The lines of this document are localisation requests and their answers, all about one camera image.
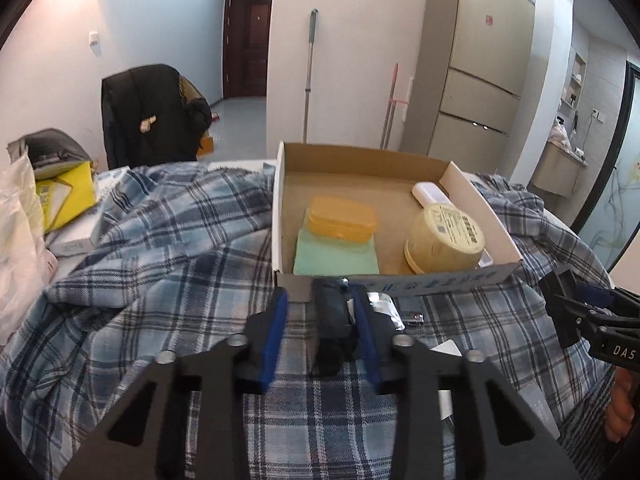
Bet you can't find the bathroom vanity cabinet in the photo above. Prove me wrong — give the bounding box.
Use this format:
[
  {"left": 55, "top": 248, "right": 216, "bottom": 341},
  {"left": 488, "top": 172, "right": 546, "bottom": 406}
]
[{"left": 532, "top": 142, "right": 587, "bottom": 198}]

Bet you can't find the chair with black jacket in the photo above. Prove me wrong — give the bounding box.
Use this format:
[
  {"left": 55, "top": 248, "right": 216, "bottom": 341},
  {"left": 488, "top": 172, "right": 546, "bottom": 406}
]
[{"left": 101, "top": 64, "right": 212, "bottom": 169}]

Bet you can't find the dark red door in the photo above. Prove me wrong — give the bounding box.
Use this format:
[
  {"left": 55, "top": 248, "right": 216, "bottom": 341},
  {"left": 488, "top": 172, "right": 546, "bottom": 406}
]
[{"left": 222, "top": 0, "right": 272, "bottom": 99}]

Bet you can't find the orange translucent case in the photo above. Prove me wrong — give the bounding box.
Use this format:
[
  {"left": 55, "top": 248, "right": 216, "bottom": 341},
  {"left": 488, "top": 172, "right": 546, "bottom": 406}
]
[{"left": 305, "top": 196, "right": 378, "bottom": 244}]

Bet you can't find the beige refrigerator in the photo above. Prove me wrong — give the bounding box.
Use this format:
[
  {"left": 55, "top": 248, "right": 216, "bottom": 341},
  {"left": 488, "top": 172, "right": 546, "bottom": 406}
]
[{"left": 400, "top": 0, "right": 536, "bottom": 172}]

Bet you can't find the open cardboard box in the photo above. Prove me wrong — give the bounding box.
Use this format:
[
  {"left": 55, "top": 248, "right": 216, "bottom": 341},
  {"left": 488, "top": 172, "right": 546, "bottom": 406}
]
[{"left": 271, "top": 143, "right": 523, "bottom": 302}]

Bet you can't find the pink broom and dustpan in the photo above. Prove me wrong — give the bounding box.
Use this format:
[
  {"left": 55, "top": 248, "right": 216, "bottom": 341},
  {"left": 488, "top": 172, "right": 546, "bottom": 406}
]
[{"left": 378, "top": 63, "right": 409, "bottom": 151}]

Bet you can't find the yellow bag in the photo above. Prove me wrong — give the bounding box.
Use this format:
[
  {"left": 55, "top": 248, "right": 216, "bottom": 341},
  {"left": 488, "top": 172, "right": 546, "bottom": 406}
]
[{"left": 36, "top": 162, "right": 96, "bottom": 233}]

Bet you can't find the grey booklet box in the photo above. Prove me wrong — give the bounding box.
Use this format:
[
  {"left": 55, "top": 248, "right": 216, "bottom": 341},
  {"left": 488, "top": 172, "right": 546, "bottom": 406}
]
[{"left": 438, "top": 382, "right": 560, "bottom": 445}]

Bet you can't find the white remote-like device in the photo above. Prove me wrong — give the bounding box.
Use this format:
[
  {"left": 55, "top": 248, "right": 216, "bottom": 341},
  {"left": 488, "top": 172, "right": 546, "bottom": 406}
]
[{"left": 411, "top": 182, "right": 494, "bottom": 268}]

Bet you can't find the blue plaid shirt cloth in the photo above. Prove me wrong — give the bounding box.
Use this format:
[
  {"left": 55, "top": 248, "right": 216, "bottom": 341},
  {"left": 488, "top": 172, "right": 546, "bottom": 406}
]
[{"left": 1, "top": 162, "right": 613, "bottom": 479}]

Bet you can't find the person's right hand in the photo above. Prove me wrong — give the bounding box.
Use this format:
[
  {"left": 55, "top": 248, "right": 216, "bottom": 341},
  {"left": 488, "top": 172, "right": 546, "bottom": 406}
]
[{"left": 604, "top": 368, "right": 638, "bottom": 443}]

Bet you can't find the black box with foil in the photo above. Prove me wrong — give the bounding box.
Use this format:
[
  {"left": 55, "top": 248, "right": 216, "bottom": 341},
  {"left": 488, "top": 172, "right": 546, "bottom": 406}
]
[{"left": 367, "top": 292, "right": 425, "bottom": 332}]

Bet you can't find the white plastic bag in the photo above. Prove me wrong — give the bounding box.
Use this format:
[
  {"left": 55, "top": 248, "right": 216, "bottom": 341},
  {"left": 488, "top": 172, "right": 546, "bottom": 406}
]
[{"left": 0, "top": 155, "right": 58, "bottom": 346}]

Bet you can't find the green leather pouch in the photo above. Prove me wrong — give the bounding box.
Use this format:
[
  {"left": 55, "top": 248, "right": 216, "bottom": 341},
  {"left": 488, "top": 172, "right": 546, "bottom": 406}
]
[{"left": 293, "top": 214, "right": 380, "bottom": 276}]

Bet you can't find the grey bag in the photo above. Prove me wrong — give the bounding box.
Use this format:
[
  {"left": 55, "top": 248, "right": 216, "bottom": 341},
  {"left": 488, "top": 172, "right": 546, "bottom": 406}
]
[{"left": 6, "top": 128, "right": 92, "bottom": 181}]

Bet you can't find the black small box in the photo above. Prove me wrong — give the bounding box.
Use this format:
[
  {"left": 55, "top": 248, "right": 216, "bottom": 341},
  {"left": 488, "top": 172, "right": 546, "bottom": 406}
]
[{"left": 310, "top": 278, "right": 358, "bottom": 377}]

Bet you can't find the white flat box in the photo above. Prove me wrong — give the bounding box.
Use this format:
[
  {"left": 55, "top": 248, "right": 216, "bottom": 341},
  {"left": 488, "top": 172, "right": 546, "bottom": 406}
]
[{"left": 46, "top": 169, "right": 132, "bottom": 258}]

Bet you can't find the white power adapter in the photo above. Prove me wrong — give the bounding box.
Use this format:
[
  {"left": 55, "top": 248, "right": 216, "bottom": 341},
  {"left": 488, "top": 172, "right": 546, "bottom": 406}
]
[{"left": 432, "top": 339, "right": 462, "bottom": 358}]

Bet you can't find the glass sliding door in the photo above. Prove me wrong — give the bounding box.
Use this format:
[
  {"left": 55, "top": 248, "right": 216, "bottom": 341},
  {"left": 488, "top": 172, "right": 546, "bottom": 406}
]
[{"left": 572, "top": 62, "right": 639, "bottom": 271}]

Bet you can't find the green-handled mop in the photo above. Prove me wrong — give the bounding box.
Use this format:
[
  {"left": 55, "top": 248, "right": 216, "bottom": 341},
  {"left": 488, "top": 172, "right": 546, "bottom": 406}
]
[{"left": 303, "top": 9, "right": 319, "bottom": 143}]

